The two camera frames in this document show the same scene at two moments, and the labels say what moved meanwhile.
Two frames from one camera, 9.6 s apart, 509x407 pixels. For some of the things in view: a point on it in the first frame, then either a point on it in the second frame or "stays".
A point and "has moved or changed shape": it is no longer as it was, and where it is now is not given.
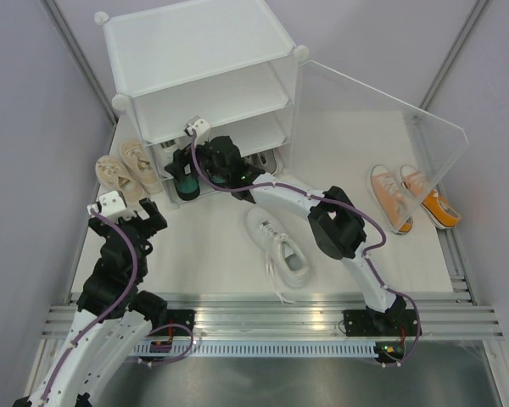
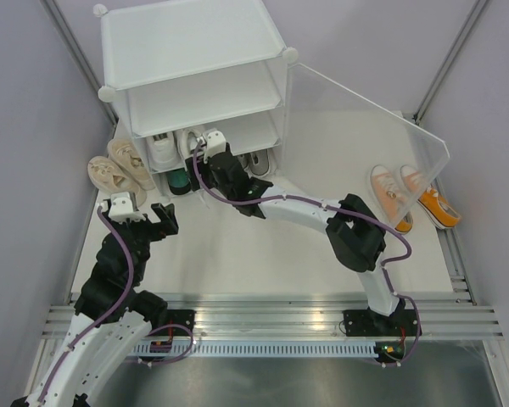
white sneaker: [166, 154] has moved or changed shape
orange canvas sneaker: [392, 198] stays
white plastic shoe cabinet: [232, 65] stays
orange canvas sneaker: [434, 209] stays
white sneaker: [286, 252] -> [187, 138]
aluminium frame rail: [302, 321] stays
